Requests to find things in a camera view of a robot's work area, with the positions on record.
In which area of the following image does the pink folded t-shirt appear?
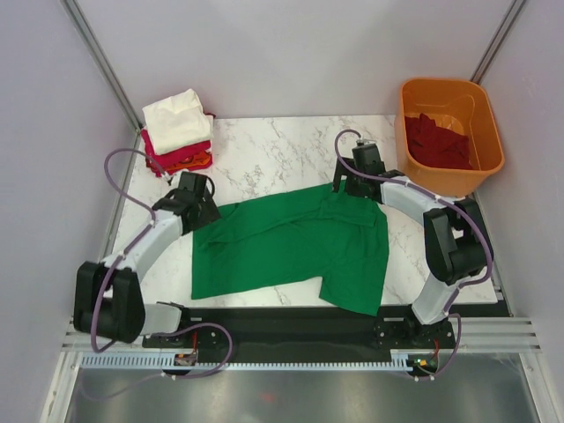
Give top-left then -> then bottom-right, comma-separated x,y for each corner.
141,107 -> 215,171

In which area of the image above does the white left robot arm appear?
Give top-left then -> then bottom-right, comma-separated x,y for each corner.
73,171 -> 220,353

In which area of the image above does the aluminium front rail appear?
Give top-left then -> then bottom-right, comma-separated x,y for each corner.
61,317 -> 541,353

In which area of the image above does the left aluminium frame post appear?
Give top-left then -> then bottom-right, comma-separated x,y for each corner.
61,0 -> 142,132

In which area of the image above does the dark red t-shirt in tub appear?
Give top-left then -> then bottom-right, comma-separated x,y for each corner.
404,114 -> 472,170

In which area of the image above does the orange plastic tub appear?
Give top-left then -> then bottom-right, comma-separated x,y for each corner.
395,78 -> 505,197

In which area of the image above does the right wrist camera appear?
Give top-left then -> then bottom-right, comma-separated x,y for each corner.
356,138 -> 376,148

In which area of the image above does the white folded t-shirt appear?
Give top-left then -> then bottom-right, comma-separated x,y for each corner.
142,89 -> 212,155

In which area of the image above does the orange folded t-shirt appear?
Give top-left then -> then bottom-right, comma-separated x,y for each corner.
165,151 -> 212,174

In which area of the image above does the aluminium frame post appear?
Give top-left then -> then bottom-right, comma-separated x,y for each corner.
470,0 -> 529,85
61,0 -> 142,132

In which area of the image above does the green t-shirt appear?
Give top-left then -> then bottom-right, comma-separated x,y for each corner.
191,184 -> 390,315

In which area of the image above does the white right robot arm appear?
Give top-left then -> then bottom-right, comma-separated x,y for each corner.
333,143 -> 494,347

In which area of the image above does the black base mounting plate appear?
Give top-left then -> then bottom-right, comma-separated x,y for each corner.
142,306 -> 455,361

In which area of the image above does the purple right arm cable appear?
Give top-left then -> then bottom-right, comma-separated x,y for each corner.
333,129 -> 494,382

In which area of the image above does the slotted cable duct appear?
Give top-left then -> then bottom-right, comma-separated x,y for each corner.
79,350 -> 437,372

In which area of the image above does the right aluminium frame post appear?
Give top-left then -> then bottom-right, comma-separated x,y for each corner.
470,0 -> 529,85

